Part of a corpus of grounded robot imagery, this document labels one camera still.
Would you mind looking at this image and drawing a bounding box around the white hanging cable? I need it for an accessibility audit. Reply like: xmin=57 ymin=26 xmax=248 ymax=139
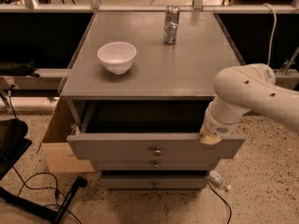
xmin=263 ymin=3 xmax=278 ymax=67

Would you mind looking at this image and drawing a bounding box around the cardboard box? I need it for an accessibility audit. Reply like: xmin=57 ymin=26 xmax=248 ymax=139
xmin=41 ymin=99 xmax=94 ymax=173

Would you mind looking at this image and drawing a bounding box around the metal railing frame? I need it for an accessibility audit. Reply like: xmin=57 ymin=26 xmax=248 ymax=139
xmin=0 ymin=0 xmax=299 ymax=15

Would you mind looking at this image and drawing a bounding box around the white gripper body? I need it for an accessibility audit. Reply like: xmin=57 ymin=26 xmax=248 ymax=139
xmin=202 ymin=100 xmax=249 ymax=138

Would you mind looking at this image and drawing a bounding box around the silver drink can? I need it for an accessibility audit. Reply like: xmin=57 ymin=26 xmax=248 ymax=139
xmin=164 ymin=6 xmax=180 ymax=45

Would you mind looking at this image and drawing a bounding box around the white bowl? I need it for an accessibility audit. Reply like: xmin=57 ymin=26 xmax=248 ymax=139
xmin=97 ymin=42 xmax=136 ymax=75

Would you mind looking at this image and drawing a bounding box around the grey top drawer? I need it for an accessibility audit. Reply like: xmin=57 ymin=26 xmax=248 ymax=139
xmin=67 ymin=101 xmax=246 ymax=165

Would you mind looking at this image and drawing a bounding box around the black floor cable left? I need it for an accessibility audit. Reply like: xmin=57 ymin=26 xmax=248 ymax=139
xmin=0 ymin=152 xmax=84 ymax=224

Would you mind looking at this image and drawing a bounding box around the grey drawer cabinet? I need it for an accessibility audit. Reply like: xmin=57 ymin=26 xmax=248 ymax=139
xmin=61 ymin=12 xmax=239 ymax=182

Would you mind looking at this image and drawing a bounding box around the grey middle drawer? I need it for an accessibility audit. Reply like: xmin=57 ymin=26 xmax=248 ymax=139
xmin=91 ymin=160 xmax=216 ymax=171

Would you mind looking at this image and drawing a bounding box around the black stand base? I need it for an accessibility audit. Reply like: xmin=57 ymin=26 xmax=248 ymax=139
xmin=0 ymin=119 xmax=89 ymax=224

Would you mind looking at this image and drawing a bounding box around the black floor cable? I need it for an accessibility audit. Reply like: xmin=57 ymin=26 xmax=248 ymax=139
xmin=207 ymin=182 xmax=234 ymax=224
xmin=0 ymin=152 xmax=84 ymax=224

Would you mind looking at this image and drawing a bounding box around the grey bottom drawer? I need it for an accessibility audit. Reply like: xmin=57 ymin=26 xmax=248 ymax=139
xmin=101 ymin=175 xmax=207 ymax=189

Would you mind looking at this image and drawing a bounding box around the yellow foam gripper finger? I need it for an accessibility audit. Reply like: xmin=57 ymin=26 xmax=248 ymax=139
xmin=200 ymin=133 xmax=221 ymax=146

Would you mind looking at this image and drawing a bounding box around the black floor cable right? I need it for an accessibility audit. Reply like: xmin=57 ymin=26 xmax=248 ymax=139
xmin=207 ymin=182 xmax=234 ymax=224

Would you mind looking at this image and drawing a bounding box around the grey drawer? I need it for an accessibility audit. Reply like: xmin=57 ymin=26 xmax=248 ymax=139
xmin=67 ymin=101 xmax=246 ymax=165
xmin=101 ymin=175 xmax=207 ymax=189
xmin=91 ymin=160 xmax=216 ymax=171

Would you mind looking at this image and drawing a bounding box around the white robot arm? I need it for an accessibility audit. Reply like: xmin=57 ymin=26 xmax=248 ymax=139
xmin=200 ymin=63 xmax=299 ymax=145

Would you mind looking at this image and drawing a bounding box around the black cloth on ledge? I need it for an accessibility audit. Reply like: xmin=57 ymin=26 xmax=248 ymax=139
xmin=0 ymin=61 xmax=39 ymax=77

